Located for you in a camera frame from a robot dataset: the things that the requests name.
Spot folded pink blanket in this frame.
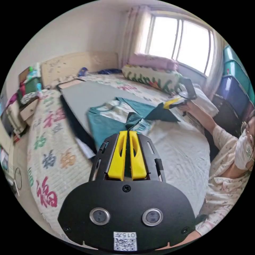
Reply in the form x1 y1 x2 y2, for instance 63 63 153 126
127 53 179 71

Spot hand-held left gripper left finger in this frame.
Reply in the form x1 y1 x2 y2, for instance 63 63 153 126
108 130 128 181

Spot person's left forearm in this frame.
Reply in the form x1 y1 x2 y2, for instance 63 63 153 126
185 214 222 247

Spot window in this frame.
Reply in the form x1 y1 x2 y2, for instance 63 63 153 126
144 15 215 77

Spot white and green t-shirt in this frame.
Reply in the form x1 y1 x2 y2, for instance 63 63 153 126
86 96 181 149

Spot blue plastic storage box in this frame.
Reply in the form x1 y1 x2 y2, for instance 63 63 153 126
216 75 250 119

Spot bed with printed quilt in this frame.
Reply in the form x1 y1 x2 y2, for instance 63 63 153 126
27 51 219 237

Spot person's right hand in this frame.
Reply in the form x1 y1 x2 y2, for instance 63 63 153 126
179 101 202 117

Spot black-framed flat board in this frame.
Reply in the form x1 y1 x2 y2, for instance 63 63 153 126
56 78 85 92

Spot pale curtain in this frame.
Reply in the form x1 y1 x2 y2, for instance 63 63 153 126
119 6 152 68

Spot person's right forearm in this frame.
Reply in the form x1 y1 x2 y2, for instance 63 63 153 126
196 107 239 149

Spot white pillow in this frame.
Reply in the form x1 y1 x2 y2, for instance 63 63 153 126
191 83 219 118

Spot teal plastic storage box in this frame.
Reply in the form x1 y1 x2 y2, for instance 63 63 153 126
223 45 240 65
223 59 253 98

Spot cluttered bedside cabinet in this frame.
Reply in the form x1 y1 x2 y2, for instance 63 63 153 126
5 65 44 143

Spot black storage box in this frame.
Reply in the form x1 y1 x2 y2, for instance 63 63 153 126
211 94 243 138

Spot grey folding board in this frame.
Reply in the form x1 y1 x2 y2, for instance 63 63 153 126
59 80 160 159

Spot person's body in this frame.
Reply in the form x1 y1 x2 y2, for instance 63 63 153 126
196 108 255 235

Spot rolled blanket with green print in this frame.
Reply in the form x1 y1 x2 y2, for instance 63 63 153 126
121 65 187 95

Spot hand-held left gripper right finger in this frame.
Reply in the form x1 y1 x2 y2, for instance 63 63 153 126
129 131 147 181

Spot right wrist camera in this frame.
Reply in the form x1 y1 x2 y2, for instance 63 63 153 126
180 77 197 98

